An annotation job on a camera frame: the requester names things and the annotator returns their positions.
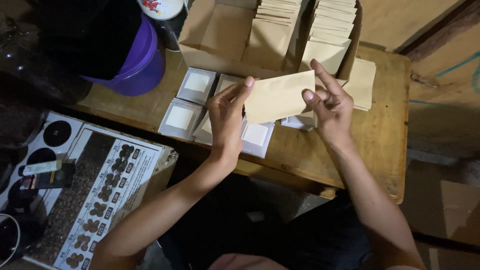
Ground person's right hand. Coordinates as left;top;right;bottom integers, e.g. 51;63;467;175
302;59;355;146

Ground person's left hand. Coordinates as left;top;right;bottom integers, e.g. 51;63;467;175
207;77;259;158

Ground single tan paper envelope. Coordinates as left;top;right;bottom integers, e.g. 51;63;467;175
244;70;316;125

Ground white filter packet stack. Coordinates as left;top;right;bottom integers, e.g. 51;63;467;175
214;73;247;97
280;111;316;132
176;67;217;106
158;98;205;141
240;117;276;159
192;112;214;146

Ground loose stack of tan envelopes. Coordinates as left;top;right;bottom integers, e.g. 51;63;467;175
342;58;377;112

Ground brown cardboard box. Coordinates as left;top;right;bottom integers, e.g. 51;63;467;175
178;0;363;88

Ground row of tan envelopes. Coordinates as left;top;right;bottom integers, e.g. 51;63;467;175
299;0;358;76
242;0;302;72

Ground purple plastic bucket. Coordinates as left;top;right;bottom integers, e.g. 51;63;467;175
80;14;166;97

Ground black jar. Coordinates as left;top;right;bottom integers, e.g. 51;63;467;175
160;7;189;53

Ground person's black shorts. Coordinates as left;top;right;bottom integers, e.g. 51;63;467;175
157;174;373;270

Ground white cartoon print lid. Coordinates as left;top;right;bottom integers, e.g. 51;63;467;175
136;0;185;21

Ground person's knee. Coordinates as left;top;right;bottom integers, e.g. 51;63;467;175
207;253;290;270

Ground coffee bean roast chart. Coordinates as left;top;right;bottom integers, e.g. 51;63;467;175
23;123;166;270

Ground flat cardboard piece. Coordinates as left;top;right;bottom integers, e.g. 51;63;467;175
440;180;480;247

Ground black bag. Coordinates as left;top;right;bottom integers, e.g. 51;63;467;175
37;0;144;81

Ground white chart with black circles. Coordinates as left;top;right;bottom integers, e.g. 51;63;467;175
0;110;85;226

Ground black packet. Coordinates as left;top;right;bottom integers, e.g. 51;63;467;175
19;162;76;190

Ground white lighter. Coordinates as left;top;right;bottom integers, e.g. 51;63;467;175
18;160;63;177

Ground dark glossy plastic bag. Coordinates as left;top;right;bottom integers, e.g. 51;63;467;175
0;0;93;151

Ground white cable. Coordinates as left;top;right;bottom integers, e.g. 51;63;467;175
0;213;22;268

